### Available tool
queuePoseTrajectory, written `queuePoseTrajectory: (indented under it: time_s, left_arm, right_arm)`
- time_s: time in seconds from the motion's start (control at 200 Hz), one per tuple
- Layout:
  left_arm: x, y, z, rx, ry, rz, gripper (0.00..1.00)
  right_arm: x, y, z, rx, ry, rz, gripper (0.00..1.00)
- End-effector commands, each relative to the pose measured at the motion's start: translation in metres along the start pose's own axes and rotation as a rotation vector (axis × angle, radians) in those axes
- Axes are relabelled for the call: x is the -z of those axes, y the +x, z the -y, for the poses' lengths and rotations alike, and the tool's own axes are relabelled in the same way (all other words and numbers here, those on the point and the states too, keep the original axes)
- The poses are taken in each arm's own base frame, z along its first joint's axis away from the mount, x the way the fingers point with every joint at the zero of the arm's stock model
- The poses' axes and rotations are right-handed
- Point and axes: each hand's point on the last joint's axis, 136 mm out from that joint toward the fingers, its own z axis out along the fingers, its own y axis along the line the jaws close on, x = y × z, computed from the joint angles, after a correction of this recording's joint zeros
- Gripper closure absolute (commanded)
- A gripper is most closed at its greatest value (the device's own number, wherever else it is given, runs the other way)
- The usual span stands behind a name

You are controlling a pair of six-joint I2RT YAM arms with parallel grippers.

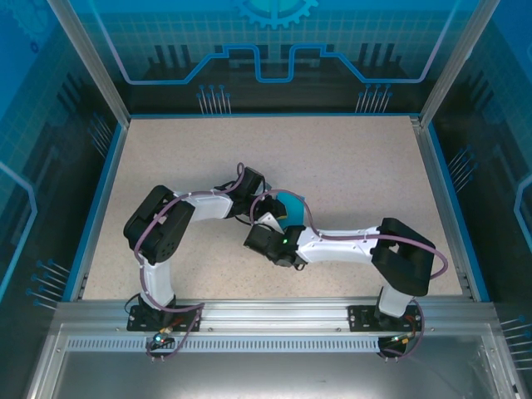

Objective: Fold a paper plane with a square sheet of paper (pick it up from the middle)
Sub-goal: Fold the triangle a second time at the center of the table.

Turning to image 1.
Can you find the blue paper sheet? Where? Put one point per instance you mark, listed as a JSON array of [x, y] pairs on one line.
[[294, 210]]

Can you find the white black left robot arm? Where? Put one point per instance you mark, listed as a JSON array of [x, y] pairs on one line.
[[208, 210]]

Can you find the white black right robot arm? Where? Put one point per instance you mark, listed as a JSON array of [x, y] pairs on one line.
[[336, 251]]

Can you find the blue table edge trim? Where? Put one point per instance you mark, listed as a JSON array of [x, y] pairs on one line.
[[274, 114], [456, 208]]

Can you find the aluminium mounting rail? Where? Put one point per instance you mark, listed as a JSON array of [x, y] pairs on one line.
[[274, 311]]

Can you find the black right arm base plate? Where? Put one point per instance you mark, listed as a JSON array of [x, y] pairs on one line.
[[358, 326]]

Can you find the blue printed enclosure panel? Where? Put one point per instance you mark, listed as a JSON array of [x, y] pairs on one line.
[[498, 124], [274, 25], [33, 124]]

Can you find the aluminium side rail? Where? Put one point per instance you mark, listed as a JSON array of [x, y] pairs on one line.
[[432, 174]]

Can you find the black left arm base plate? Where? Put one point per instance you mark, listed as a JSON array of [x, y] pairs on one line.
[[134, 326]]

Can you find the aluminium frame post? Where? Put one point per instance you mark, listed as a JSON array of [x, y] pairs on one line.
[[457, 62], [93, 62]]

